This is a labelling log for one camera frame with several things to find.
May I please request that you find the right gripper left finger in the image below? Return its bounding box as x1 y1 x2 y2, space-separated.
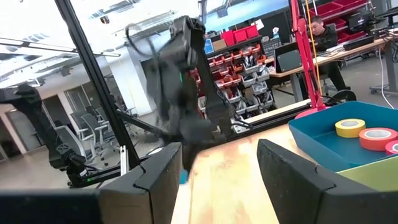
99 142 183 224

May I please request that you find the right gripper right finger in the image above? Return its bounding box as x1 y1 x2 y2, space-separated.
257 139 398 224

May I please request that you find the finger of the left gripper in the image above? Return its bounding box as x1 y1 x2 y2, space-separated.
182 142 203 175

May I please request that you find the yellow tape roll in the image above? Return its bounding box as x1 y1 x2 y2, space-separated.
335 118 366 139

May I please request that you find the orange tape roll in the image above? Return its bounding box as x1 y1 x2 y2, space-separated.
359 127 398 152

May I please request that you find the red tape roll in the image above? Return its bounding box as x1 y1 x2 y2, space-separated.
384 139 398 156

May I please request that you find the blue plastic bin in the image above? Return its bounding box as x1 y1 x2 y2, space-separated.
288 101 398 172

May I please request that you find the yellow plastic bin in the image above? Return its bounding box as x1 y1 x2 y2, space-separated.
337 154 398 192

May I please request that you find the parts bin rack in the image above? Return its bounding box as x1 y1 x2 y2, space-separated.
189 43 274 121

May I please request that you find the red storage bin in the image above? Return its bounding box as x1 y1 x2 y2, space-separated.
222 30 236 47
233 27 248 44
245 24 259 40

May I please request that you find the grey office chair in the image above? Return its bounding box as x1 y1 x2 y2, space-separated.
54 124 83 162
80 113 108 147

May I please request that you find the black desk monitor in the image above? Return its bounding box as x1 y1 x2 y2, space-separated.
273 42 303 74

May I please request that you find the red desk lamp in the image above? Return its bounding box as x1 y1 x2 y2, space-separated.
290 0 330 121

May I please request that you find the wooden office desk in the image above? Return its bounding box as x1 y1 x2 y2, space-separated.
269 36 398 103

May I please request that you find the person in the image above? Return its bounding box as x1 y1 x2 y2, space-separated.
310 15 351 94

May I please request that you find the black desk keyboard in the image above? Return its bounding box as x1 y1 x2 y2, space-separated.
343 35 376 51

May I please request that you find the yellow hanging cable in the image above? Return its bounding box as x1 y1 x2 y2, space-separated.
305 0 322 96

